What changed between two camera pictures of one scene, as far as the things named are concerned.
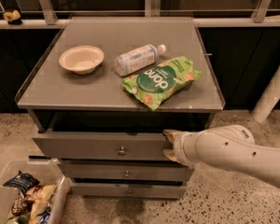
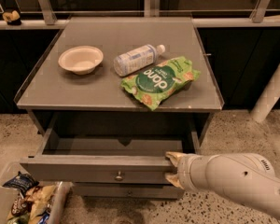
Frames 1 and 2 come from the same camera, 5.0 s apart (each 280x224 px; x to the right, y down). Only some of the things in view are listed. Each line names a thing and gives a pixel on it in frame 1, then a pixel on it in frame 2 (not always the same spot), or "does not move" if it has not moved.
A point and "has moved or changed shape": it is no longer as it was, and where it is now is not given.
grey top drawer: (109, 135) has moved or changed shape
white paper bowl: (82, 59) does not move
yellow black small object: (13, 18) does not move
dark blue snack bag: (22, 181) does not move
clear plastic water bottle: (133, 61) does not move
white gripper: (179, 147) -> (184, 172)
